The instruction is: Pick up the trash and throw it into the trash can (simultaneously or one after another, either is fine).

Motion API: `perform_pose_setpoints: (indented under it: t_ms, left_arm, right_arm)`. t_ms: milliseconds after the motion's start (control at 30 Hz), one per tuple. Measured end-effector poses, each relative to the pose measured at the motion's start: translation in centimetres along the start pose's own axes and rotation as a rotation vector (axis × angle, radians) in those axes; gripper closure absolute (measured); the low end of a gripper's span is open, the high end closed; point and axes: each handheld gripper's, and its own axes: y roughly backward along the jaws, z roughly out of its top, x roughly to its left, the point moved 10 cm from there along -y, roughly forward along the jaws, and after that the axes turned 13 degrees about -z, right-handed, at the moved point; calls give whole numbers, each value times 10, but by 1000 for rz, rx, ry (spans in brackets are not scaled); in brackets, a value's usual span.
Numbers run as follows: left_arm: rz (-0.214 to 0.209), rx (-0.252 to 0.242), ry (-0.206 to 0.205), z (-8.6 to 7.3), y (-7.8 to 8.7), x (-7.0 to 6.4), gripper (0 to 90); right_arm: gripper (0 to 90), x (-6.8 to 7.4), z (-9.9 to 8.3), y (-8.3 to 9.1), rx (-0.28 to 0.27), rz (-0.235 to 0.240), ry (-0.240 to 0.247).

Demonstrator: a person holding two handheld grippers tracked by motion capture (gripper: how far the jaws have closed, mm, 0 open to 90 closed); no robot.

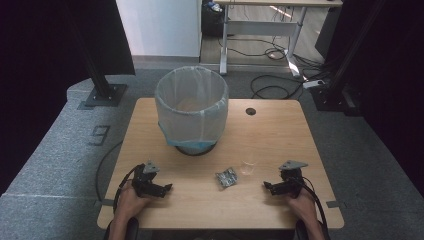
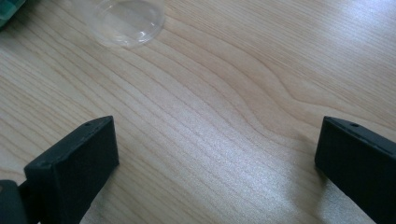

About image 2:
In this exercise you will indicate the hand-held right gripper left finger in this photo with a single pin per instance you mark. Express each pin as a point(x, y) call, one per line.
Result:
point(71, 161)

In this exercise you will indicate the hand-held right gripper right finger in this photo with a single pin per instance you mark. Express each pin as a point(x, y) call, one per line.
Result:
point(358, 161)

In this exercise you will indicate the clear plastic cup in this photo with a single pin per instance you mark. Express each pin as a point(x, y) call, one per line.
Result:
point(124, 25)

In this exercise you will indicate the green object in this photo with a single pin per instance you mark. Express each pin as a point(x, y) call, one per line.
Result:
point(7, 9)

